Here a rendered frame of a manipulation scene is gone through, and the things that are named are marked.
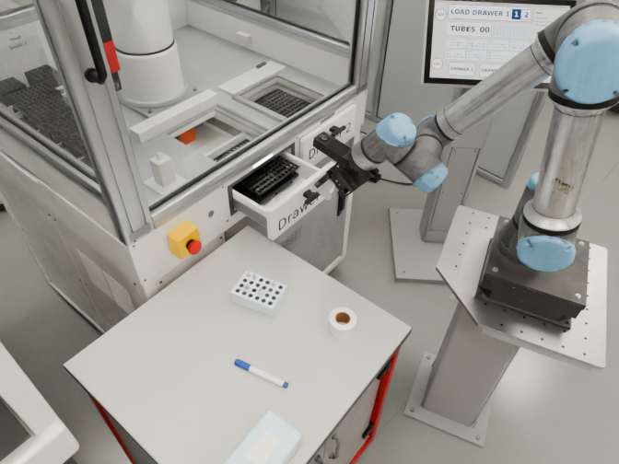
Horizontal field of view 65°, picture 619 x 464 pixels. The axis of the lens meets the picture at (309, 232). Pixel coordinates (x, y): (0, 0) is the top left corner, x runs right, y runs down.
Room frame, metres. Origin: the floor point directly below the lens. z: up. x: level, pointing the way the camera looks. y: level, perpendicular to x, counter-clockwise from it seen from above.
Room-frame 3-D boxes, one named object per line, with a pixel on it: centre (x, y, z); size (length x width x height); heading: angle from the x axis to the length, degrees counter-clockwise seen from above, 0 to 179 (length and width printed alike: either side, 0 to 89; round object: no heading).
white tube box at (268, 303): (0.79, 0.13, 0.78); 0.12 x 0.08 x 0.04; 67
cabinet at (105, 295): (1.48, 0.49, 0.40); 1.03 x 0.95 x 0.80; 143
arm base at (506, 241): (0.91, -0.58, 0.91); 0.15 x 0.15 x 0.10
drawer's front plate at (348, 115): (1.40, -0.05, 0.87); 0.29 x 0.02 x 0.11; 143
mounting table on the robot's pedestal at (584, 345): (0.91, -0.60, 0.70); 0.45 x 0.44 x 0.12; 67
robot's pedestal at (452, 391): (0.91, -0.58, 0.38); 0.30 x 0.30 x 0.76; 67
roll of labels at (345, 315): (0.70, -0.09, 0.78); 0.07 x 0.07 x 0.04
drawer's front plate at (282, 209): (1.06, 0.02, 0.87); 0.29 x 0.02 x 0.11; 143
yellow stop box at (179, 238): (0.88, 0.33, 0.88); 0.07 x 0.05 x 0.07; 143
